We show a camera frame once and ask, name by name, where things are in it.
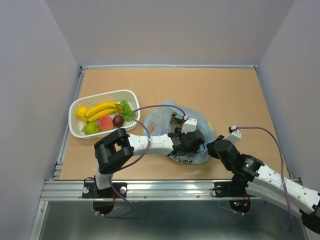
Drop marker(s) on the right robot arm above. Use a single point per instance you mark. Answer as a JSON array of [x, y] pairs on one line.
[[253, 177]]

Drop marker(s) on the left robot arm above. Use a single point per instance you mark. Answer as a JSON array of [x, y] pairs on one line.
[[114, 150]]

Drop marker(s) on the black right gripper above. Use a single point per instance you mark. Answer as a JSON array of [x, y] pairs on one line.
[[210, 149]]

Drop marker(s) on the aluminium front frame rail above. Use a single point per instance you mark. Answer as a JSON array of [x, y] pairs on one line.
[[136, 190]]

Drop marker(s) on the green apple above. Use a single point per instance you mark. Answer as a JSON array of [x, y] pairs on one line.
[[91, 128]]

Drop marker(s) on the red yellow peach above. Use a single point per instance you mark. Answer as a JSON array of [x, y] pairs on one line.
[[105, 123]]

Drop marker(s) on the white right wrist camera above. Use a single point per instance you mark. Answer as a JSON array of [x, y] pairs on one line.
[[234, 135]]

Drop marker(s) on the orange pineapple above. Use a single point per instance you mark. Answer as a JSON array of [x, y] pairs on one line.
[[177, 121]]

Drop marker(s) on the aluminium back rail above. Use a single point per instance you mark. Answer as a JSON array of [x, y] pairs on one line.
[[168, 66]]

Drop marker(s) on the green grape bunch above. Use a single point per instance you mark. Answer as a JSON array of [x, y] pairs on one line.
[[126, 110]]

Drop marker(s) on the white perforated plastic basket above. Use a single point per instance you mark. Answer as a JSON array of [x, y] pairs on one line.
[[76, 125]]

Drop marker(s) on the yellow lemon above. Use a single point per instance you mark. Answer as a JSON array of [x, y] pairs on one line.
[[81, 114]]

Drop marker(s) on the green yellow mango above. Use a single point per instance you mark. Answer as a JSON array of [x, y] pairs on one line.
[[210, 125]]

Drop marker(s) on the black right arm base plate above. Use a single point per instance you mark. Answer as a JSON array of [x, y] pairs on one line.
[[223, 189]]

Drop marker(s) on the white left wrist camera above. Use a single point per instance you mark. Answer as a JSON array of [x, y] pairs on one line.
[[189, 126]]

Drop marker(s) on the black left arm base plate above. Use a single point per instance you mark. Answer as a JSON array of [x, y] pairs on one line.
[[91, 191]]

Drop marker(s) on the lower yellow banana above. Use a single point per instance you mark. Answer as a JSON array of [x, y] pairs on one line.
[[101, 114]]

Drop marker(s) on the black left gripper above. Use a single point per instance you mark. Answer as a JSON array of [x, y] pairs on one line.
[[178, 131]]

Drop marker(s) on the upper yellow banana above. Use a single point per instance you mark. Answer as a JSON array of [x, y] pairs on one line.
[[108, 107]]

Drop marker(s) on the light blue printed plastic bag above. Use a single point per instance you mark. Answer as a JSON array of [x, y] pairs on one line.
[[159, 123]]

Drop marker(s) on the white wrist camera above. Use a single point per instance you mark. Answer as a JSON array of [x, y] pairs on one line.
[[234, 135], [189, 126]]

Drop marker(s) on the yellow banana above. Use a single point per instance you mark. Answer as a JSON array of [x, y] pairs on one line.
[[108, 107], [101, 114]]

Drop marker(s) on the dark red plum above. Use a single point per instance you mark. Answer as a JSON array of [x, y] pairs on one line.
[[118, 121]]

